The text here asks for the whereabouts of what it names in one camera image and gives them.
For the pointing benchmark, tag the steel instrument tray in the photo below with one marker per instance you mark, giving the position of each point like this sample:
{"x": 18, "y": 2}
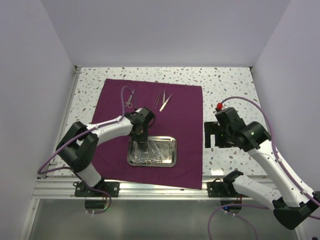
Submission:
{"x": 167, "y": 144}

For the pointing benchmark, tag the aluminium rail frame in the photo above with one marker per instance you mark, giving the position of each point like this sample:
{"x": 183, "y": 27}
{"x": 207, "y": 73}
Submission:
{"x": 147, "y": 211}

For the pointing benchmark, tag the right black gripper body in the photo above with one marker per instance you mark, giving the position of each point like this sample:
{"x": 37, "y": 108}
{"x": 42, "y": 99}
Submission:
{"x": 226, "y": 141}

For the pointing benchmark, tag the purple cloth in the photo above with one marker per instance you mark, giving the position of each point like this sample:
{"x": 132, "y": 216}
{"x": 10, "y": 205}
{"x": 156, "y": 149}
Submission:
{"x": 181, "y": 118}

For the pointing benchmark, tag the steel pointed tweezers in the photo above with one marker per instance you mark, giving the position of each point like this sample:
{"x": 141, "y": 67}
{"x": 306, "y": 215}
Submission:
{"x": 160, "y": 97}

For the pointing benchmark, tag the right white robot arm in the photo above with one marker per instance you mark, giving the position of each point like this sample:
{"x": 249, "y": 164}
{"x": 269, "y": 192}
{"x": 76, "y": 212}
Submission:
{"x": 292, "y": 200}

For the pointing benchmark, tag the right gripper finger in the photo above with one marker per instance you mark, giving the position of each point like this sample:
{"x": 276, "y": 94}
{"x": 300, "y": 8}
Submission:
{"x": 211, "y": 128}
{"x": 210, "y": 141}

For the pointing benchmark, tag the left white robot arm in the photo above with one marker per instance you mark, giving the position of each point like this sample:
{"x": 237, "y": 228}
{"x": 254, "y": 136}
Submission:
{"x": 78, "y": 146}

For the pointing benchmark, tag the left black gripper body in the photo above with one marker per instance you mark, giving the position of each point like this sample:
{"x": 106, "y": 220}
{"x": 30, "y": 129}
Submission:
{"x": 142, "y": 136}

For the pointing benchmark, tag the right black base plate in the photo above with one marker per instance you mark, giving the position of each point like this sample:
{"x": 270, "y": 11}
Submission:
{"x": 218, "y": 189}

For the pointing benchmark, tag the steel scissors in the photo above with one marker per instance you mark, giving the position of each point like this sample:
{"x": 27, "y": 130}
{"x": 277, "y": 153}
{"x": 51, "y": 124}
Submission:
{"x": 140, "y": 156}
{"x": 128, "y": 103}

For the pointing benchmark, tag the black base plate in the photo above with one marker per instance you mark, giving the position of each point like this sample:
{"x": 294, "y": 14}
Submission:
{"x": 218, "y": 189}
{"x": 110, "y": 187}

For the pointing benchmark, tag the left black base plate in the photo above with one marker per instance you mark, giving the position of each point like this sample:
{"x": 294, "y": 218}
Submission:
{"x": 110, "y": 187}

